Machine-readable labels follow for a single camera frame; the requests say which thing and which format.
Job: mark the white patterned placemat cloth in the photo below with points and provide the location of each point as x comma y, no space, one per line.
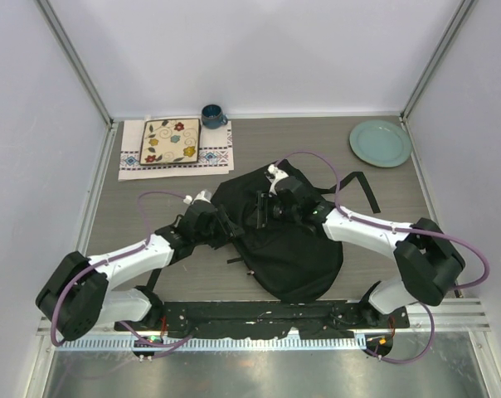
215,155

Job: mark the white slotted cable duct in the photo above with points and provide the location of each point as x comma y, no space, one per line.
115,343

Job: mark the black fabric backpack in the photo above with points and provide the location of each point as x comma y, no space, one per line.
287,261

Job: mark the round teal plate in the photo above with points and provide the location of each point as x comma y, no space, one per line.
380,143

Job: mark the square floral ceramic plate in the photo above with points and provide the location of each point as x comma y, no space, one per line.
170,141

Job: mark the blue ceramic mug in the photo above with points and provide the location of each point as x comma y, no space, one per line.
213,117

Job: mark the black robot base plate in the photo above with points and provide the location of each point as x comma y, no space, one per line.
264,320

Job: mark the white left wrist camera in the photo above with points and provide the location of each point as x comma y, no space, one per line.
203,195

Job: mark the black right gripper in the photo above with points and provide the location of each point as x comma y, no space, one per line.
264,201

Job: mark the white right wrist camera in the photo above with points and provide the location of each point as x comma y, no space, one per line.
274,175

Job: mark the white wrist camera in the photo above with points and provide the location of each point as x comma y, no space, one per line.
274,175
203,195

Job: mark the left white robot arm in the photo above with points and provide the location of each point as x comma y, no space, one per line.
82,291

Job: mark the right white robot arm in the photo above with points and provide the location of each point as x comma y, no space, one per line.
428,264

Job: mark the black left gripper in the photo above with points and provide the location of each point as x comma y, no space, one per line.
229,230

